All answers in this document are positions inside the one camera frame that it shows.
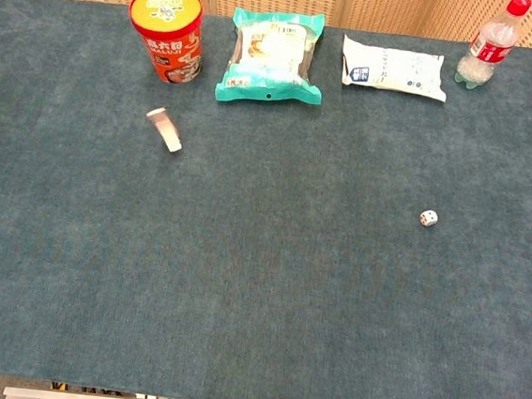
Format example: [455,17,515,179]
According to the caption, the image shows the white die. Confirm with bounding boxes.
[418,207,439,229]

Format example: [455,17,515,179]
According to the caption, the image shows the teal felt table mat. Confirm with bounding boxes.
[0,0,532,399]

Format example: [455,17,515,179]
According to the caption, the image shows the small white rectangular block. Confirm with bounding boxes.
[142,105,187,155]

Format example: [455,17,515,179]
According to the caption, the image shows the teal snack bag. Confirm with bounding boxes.
[212,3,332,113]

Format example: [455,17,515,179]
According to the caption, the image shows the white milk pouch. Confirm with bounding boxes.
[337,33,452,103]

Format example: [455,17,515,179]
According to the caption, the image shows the red instant noodle cup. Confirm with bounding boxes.
[121,0,210,87]

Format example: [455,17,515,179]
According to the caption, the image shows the clear bottle with red cap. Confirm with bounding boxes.
[453,0,532,96]

